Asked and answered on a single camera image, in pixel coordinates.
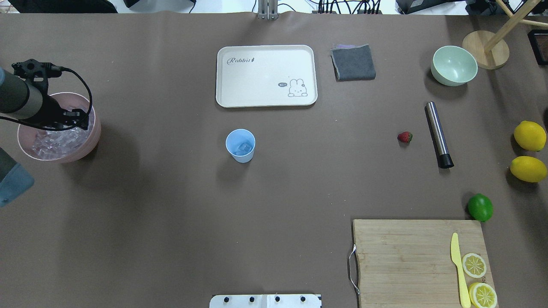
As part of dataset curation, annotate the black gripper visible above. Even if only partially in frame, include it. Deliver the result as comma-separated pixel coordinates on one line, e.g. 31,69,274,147
38,96,90,130

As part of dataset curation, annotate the light blue cup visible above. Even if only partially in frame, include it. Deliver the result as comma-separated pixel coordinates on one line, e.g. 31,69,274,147
225,129,256,163

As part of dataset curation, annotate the clear ice cube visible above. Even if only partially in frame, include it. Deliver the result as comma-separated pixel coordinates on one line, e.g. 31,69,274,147
233,142,253,156

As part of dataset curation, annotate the red strawberry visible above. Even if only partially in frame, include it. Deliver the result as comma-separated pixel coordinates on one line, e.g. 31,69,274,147
397,131,413,144

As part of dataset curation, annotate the steel muddler black tip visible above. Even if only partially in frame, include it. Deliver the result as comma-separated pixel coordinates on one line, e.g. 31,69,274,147
425,101,454,169

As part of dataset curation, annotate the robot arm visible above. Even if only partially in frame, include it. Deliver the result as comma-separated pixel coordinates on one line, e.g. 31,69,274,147
0,59,93,207

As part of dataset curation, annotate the pile of clear ice cubes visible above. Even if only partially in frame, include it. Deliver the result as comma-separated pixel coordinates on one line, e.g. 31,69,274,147
31,128,91,160

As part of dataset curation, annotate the pink bowl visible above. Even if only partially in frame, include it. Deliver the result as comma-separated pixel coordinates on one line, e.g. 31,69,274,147
17,109,101,163

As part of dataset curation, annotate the cream rabbit tray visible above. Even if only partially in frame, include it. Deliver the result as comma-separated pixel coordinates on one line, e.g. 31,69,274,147
215,45,318,108

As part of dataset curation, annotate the grey folded cloth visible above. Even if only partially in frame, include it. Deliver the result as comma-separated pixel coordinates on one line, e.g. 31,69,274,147
330,44,376,82

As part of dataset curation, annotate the wooden cutting board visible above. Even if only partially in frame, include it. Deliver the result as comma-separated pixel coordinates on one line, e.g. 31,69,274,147
351,219,494,308

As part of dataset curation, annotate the mint green bowl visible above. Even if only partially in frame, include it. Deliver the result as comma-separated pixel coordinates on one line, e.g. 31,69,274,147
430,45,478,86

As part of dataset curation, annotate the yellow plastic knife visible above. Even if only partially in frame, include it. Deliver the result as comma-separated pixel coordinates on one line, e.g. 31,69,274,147
450,233,471,308

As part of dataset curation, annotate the green lime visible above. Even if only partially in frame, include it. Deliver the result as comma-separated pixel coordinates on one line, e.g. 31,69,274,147
467,193,494,222

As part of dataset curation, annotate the wooden mug tree stand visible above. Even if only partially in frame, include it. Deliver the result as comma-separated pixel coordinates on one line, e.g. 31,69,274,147
462,0,548,70

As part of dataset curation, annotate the lemon half slice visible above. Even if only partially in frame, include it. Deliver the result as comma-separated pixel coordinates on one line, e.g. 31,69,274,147
462,253,487,278
468,282,498,308

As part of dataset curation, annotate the yellow lemon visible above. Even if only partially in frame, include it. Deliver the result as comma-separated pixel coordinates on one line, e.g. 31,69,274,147
509,156,548,183
513,121,547,151

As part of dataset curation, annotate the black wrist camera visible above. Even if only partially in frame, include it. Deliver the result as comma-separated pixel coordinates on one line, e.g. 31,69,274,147
11,59,64,94

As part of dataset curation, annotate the aluminium frame post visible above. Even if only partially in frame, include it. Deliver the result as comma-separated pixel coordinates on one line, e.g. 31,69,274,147
257,0,279,20

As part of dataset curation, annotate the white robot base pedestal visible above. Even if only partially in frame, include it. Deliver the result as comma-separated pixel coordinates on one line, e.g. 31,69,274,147
209,293,322,308

